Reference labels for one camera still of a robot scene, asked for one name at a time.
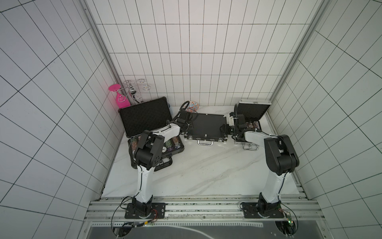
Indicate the aluminium mounting rail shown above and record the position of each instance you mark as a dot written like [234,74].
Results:
[208,208]

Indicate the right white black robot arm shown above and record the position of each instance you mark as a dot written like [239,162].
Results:
[280,158]

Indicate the colourful patterned bowl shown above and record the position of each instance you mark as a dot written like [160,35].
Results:
[192,107]

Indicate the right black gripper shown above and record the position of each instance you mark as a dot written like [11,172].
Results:
[237,123]

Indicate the black poker case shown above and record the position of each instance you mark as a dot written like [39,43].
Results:
[207,129]
[150,116]

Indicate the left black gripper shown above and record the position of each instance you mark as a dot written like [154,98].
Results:
[191,124]

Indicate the right silver poker case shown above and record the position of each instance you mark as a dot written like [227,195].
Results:
[253,112]

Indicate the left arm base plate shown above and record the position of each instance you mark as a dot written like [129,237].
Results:
[153,211]

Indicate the silver wire glass holder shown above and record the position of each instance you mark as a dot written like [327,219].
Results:
[136,88]

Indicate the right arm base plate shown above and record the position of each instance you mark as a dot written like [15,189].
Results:
[261,210]

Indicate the pink wine glass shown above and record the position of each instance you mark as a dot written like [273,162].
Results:
[121,100]

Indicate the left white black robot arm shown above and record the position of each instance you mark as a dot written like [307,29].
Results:
[149,152]

